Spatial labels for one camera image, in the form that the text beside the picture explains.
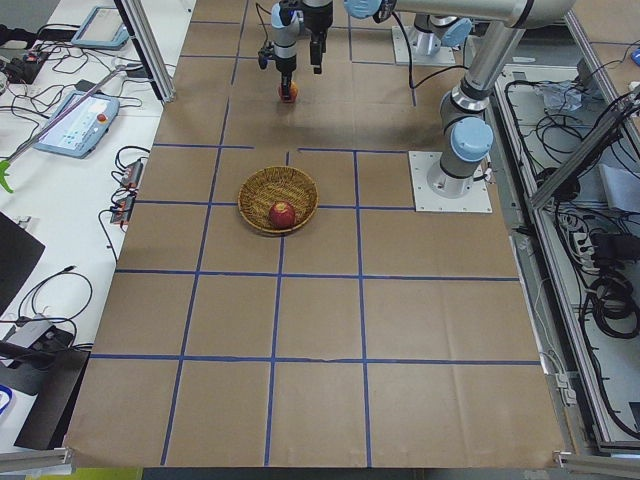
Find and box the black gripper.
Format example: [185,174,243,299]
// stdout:
[303,0,333,44]
[276,39,326,86]

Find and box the yellow-red apple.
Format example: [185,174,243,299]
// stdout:
[278,82,298,103]

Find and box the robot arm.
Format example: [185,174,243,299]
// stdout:
[343,1,574,199]
[271,1,303,103]

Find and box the woven wicker basket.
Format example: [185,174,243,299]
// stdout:
[237,166,319,236]

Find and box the dark red basket apple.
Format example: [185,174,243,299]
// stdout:
[268,201,296,230]

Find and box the teach pendant far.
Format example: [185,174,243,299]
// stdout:
[71,6,129,50]

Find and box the teach pendant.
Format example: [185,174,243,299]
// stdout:
[71,6,129,50]
[34,93,120,158]

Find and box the teach pendant near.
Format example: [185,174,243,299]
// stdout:
[34,93,120,158]

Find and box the green tipped reach stick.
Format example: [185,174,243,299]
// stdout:
[1,65,126,194]

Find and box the black laptop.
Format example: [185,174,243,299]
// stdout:
[0,213,45,313]

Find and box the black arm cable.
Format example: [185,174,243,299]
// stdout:
[389,9,474,91]
[254,2,275,49]

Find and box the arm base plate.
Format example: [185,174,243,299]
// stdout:
[391,26,456,67]
[408,151,493,214]

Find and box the aluminium frame post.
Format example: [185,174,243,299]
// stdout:
[114,0,176,104]

